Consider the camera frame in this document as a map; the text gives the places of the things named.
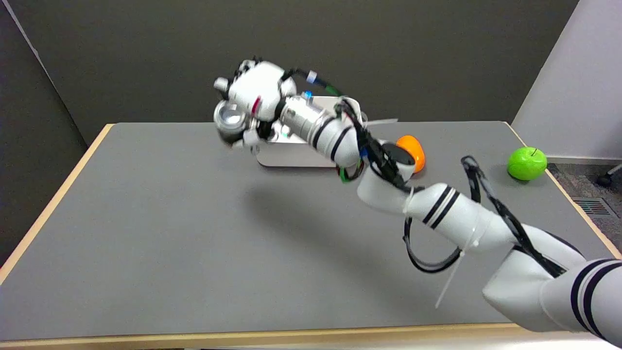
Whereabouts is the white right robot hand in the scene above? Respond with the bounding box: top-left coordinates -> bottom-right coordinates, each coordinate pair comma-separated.
213,58 -> 297,149

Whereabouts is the silver metal cup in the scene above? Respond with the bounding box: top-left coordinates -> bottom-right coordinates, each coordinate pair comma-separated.
213,100 -> 250,145

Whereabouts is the orange fruit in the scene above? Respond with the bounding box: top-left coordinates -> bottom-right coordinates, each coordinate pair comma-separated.
396,135 -> 426,174

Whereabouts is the green apple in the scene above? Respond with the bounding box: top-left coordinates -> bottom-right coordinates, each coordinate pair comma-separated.
507,147 -> 548,182

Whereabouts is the floor vent grille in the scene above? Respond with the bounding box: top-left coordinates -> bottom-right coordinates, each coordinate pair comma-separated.
573,197 -> 618,217

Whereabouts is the black chair caster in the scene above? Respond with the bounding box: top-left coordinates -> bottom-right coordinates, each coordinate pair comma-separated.
597,164 -> 622,187

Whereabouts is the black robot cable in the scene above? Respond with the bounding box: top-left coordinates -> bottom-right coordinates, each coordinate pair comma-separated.
281,69 -> 568,279

